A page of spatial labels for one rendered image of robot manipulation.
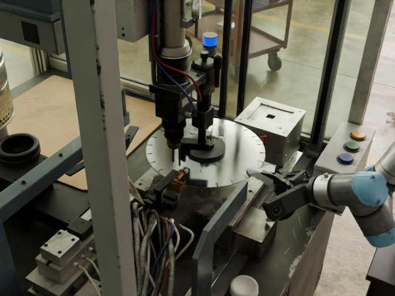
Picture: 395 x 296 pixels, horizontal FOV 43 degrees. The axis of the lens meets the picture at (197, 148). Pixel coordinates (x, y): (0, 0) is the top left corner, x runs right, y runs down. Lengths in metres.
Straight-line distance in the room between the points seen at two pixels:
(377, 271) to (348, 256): 1.08
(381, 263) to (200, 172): 0.54
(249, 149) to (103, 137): 0.88
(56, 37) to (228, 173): 0.54
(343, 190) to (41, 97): 1.34
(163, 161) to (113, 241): 0.70
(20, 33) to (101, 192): 0.79
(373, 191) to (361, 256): 1.41
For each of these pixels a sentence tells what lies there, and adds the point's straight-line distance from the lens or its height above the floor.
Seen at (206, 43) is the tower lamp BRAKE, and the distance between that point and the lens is 1.55.
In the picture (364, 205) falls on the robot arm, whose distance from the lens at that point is 1.15.
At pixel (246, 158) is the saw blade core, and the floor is 0.95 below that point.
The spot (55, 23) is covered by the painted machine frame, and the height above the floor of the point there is 1.31.
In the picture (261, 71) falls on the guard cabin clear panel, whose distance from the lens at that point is 1.75.
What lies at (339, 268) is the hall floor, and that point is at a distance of 2.44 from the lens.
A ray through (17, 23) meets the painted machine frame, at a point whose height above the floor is 1.29.
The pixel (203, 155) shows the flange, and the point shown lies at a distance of 1.35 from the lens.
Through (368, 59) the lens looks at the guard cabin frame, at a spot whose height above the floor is 1.12.
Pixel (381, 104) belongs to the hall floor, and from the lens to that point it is 3.75.
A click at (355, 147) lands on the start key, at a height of 0.91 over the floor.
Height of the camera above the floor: 1.76
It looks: 35 degrees down
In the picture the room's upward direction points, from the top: 1 degrees clockwise
